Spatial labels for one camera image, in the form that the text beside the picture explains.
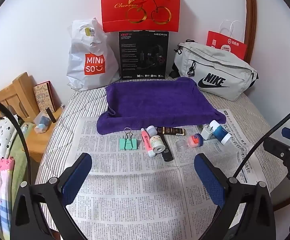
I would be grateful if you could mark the wooden nightstand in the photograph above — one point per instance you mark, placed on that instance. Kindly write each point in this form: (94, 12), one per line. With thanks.
(37, 145)

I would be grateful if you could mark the white charger plug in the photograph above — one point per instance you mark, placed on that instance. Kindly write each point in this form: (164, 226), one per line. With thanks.
(207, 133)

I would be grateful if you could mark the small white bottle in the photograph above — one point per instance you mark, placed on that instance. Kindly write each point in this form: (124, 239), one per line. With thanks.
(152, 130)

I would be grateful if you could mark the translucent plastic box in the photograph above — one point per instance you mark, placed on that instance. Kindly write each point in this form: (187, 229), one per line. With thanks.
(41, 125)

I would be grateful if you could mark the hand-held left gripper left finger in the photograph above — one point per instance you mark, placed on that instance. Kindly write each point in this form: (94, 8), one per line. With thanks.
(76, 180)

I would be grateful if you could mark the white plastic shopping bag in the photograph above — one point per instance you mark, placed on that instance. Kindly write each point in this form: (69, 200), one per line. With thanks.
(80, 77)

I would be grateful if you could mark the small black device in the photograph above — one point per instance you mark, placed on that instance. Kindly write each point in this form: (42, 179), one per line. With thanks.
(51, 116)

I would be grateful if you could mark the patterned notebook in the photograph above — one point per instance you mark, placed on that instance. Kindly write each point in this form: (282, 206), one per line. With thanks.
(44, 97)

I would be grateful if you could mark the brown tube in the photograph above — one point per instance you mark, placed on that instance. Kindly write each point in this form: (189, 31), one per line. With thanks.
(172, 131)

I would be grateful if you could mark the grey waist bag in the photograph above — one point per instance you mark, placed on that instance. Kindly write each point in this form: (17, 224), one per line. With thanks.
(210, 62)

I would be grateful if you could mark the white labelled pill bottle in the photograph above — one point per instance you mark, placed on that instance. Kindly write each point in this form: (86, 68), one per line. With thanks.
(157, 143)

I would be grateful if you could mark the red gift bag gold cherries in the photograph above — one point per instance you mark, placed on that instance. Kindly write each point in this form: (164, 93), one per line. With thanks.
(115, 17)

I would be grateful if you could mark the wooden bed frame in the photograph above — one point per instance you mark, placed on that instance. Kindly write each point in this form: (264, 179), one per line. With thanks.
(283, 195)

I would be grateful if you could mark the green blanket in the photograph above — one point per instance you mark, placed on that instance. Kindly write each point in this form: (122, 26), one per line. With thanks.
(17, 160)

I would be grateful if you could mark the pink highlighter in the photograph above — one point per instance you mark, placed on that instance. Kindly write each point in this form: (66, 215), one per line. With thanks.
(147, 143)

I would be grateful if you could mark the white floral cloth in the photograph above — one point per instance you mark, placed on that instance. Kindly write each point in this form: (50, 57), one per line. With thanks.
(2, 135)

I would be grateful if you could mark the green binder clip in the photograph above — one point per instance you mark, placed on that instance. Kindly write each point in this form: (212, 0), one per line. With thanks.
(125, 143)

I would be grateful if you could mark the blue and white bottle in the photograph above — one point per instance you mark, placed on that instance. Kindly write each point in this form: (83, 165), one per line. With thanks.
(220, 132)

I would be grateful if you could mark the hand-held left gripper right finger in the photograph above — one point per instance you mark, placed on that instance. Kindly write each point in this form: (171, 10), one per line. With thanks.
(210, 180)

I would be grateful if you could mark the wooden curved frame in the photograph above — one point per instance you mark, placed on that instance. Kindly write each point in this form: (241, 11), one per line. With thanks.
(251, 17)

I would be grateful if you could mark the wooden bedside table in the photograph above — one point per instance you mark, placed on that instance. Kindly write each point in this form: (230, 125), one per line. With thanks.
(17, 92)

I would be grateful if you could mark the purple towel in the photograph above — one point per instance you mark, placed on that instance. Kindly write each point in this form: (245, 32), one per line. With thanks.
(147, 100)

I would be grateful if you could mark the black headset box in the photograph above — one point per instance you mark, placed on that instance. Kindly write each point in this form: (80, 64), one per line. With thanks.
(135, 55)

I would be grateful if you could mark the black flat remote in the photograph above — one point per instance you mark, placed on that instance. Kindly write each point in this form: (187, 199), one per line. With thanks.
(167, 152)

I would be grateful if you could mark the newspaper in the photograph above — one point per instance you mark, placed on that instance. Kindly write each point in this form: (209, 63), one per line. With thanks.
(125, 180)

